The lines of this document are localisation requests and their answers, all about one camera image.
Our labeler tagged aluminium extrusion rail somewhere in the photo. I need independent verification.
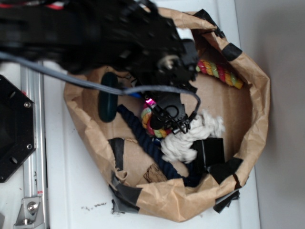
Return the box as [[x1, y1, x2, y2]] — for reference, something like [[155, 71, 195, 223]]
[[20, 62, 47, 198]]

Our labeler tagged white crumpled cloth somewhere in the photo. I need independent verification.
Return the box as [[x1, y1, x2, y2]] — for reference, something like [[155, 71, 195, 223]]
[[161, 109, 225, 164]]

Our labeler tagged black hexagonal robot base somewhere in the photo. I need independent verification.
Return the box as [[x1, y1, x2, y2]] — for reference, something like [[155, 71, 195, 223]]
[[0, 75, 35, 183]]

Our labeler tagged navy blue rope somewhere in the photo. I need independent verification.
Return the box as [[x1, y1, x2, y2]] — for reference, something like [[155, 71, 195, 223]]
[[116, 104, 203, 188]]

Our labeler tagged dark green oblong toy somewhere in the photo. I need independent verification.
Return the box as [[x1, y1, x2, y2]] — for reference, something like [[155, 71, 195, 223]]
[[98, 72, 119, 123]]

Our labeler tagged brown wooden stick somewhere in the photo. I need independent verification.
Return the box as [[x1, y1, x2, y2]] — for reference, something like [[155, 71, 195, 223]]
[[143, 163, 168, 183]]

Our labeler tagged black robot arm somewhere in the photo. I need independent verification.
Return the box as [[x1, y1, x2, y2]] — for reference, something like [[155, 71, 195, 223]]
[[0, 0, 198, 133]]

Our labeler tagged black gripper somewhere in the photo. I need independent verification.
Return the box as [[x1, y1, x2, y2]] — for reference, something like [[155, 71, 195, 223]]
[[133, 39, 200, 135]]

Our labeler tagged metal corner bracket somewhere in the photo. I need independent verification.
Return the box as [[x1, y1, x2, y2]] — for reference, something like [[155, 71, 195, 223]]
[[13, 197, 46, 229]]

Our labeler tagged grey cable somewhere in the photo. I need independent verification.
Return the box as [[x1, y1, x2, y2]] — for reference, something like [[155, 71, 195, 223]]
[[0, 52, 201, 120]]

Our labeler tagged white tray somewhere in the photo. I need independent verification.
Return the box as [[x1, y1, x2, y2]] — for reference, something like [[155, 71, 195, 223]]
[[41, 0, 261, 229]]

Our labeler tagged brown paper bag bin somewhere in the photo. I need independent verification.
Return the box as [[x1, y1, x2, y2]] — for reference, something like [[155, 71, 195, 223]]
[[64, 8, 270, 222]]

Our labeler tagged black cube block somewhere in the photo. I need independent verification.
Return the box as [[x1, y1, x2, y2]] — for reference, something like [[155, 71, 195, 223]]
[[191, 137, 225, 174]]

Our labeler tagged multicolored rope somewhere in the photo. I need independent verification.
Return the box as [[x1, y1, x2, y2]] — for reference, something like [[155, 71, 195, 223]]
[[140, 59, 244, 139]]

